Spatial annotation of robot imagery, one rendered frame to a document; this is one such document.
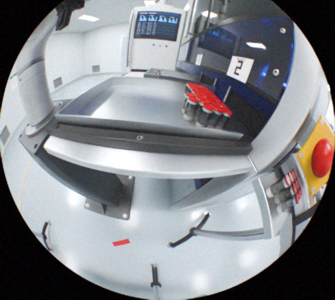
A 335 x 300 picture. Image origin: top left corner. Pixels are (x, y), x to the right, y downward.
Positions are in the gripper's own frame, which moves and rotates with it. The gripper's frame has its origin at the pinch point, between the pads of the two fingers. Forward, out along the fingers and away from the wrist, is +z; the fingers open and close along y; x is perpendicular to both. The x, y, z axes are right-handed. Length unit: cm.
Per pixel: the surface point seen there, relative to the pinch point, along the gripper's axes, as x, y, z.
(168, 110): -23.6, 3.4, 22.3
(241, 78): -39.0, 4.5, 10.8
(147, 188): -17, 10, 110
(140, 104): -16.7, 5.2, 22.3
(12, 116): 481, 35, 51
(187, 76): -39, 54, 21
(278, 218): -42, -23, 23
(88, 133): -11.6, -7.5, 20.5
